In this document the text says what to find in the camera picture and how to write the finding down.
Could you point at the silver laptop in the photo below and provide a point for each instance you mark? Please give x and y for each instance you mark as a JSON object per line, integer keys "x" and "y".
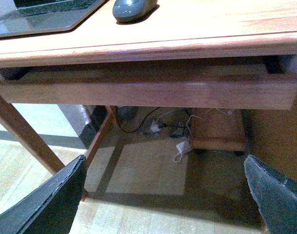
{"x": 29, "y": 17}

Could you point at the wooden desk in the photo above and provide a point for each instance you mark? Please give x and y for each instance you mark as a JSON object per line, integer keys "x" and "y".
{"x": 178, "y": 29}

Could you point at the white wall plug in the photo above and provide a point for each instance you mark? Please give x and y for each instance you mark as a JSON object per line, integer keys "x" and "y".
{"x": 154, "y": 127}

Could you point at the white power adapter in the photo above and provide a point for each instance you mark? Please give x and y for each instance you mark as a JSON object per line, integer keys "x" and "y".
{"x": 183, "y": 148}

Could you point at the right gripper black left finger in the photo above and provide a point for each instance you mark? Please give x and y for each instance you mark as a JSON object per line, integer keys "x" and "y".
{"x": 51, "y": 208}

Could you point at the dark grey computer mouse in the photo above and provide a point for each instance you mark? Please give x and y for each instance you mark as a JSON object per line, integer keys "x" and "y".
{"x": 125, "y": 11}

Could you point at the wooden pull-out keyboard tray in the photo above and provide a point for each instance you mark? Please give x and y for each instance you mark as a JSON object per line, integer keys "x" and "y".
{"x": 223, "y": 87}

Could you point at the small wooden rolling stand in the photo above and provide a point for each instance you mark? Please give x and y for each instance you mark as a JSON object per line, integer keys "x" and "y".
{"x": 218, "y": 129}

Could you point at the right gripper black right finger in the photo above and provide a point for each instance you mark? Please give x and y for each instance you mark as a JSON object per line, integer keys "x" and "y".
{"x": 275, "y": 195}

